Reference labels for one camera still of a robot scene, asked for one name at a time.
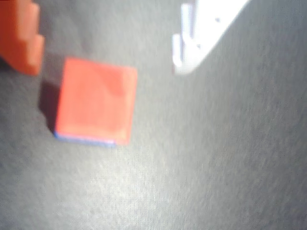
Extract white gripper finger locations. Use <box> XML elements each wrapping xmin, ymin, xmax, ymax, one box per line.
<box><xmin>172</xmin><ymin>0</ymin><xmax>250</xmax><ymax>74</ymax></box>

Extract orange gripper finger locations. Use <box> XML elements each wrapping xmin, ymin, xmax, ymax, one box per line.
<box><xmin>0</xmin><ymin>0</ymin><xmax>45</xmax><ymax>74</ymax></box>

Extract red cube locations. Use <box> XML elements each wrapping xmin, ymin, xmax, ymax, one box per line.
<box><xmin>54</xmin><ymin>58</ymin><xmax>138</xmax><ymax>146</ymax></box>

